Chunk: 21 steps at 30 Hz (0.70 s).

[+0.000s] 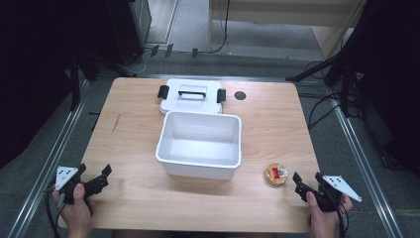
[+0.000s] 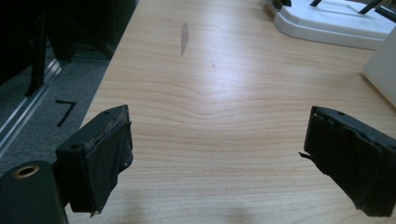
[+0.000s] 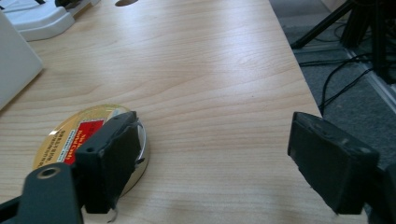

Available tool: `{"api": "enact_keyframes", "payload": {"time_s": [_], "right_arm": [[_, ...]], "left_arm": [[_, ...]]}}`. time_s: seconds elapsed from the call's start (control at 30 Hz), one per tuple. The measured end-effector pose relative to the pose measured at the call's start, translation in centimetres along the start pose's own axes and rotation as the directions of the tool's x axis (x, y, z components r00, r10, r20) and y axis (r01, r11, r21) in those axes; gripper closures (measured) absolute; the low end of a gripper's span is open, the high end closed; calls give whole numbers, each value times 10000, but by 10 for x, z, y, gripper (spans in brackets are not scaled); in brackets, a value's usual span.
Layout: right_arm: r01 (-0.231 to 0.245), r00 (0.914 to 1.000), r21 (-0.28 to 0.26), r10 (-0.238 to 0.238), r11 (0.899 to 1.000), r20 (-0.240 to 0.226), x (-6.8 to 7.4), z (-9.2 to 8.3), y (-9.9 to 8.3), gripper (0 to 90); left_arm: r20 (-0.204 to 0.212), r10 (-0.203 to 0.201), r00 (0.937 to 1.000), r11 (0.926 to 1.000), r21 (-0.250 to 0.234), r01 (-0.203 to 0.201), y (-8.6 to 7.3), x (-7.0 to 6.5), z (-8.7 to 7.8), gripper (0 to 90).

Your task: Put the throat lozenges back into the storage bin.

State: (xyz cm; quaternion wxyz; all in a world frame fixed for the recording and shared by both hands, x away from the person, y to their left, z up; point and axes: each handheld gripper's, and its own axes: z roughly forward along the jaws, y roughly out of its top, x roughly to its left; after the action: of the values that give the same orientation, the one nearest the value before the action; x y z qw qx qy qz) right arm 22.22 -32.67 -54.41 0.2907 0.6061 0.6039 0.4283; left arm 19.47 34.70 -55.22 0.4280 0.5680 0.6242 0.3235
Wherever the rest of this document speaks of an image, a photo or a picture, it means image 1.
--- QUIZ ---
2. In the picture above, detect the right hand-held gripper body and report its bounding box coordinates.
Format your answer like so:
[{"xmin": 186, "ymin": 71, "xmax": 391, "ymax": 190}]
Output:
[{"xmin": 315, "ymin": 175, "xmax": 363, "ymax": 213}]

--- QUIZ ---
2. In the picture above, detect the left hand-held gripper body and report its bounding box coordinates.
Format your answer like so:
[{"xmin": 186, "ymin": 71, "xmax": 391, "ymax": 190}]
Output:
[{"xmin": 52, "ymin": 165, "xmax": 87, "ymax": 206}]

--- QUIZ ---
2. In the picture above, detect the round yellow tin red label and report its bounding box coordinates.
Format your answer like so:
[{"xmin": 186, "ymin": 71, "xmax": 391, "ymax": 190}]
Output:
[{"xmin": 263, "ymin": 163, "xmax": 289, "ymax": 186}]

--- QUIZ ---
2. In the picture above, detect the white plastic storage box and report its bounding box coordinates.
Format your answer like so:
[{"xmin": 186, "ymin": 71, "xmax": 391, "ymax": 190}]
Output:
[{"xmin": 155, "ymin": 110, "xmax": 243, "ymax": 180}]

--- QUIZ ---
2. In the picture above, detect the person's right hand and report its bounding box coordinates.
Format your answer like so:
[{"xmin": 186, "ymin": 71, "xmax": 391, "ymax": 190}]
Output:
[{"xmin": 305, "ymin": 190, "xmax": 354, "ymax": 238}]

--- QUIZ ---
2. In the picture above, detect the person's left hand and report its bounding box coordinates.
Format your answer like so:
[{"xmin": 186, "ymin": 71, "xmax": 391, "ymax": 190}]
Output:
[{"xmin": 52, "ymin": 182, "xmax": 96, "ymax": 238}]

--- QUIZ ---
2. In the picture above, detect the black metal stand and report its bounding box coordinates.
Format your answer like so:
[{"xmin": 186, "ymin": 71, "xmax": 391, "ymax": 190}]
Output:
[
  {"xmin": 67, "ymin": 46, "xmax": 137, "ymax": 112},
  {"xmin": 285, "ymin": 49, "xmax": 360, "ymax": 117}
]

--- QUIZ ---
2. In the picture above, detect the dark curtain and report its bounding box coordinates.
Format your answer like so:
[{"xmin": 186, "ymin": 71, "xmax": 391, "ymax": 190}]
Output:
[
  {"xmin": 343, "ymin": 0, "xmax": 420, "ymax": 178},
  {"xmin": 0, "ymin": 0, "xmax": 110, "ymax": 170}
]

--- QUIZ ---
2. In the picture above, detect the white lid with black latches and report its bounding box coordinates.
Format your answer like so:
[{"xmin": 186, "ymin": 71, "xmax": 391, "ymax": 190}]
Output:
[{"xmin": 157, "ymin": 78, "xmax": 228, "ymax": 116}]

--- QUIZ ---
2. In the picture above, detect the black cabinet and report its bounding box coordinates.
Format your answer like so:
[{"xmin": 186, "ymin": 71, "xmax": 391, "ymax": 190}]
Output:
[{"xmin": 104, "ymin": 0, "xmax": 153, "ymax": 65}]

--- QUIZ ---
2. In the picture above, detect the light wooden shelf unit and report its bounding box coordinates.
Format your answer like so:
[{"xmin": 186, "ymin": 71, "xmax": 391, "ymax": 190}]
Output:
[{"xmin": 207, "ymin": 0, "xmax": 368, "ymax": 60}]

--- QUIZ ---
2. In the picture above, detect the metal floor rail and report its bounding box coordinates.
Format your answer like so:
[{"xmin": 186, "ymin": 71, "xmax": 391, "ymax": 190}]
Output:
[
  {"xmin": 326, "ymin": 86, "xmax": 404, "ymax": 238},
  {"xmin": 7, "ymin": 78, "xmax": 91, "ymax": 238}
]

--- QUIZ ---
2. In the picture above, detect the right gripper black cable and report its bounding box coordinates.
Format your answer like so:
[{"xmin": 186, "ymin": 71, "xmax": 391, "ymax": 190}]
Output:
[{"xmin": 334, "ymin": 199, "xmax": 351, "ymax": 238}]

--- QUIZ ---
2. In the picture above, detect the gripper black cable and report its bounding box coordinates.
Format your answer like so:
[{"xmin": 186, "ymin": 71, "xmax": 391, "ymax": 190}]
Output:
[
  {"xmin": 44, "ymin": 187, "xmax": 67, "ymax": 238},
  {"xmin": 334, "ymin": 199, "xmax": 351, "ymax": 238}
]

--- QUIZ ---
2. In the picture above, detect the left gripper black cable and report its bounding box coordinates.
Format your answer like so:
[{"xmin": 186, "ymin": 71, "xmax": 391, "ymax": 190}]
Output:
[{"xmin": 44, "ymin": 187, "xmax": 67, "ymax": 238}]

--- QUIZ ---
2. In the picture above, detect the black floor cable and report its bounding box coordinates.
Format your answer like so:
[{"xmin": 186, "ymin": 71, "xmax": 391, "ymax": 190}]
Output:
[{"xmin": 298, "ymin": 92, "xmax": 342, "ymax": 131}]

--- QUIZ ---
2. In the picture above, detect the white floor cable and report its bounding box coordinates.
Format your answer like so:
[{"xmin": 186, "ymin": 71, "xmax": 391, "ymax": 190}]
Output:
[{"xmin": 130, "ymin": 49, "xmax": 149, "ymax": 75}]

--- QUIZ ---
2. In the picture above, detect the black hanging cable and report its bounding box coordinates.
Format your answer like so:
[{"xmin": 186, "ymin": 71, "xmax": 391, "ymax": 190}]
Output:
[{"xmin": 209, "ymin": 0, "xmax": 231, "ymax": 55}]

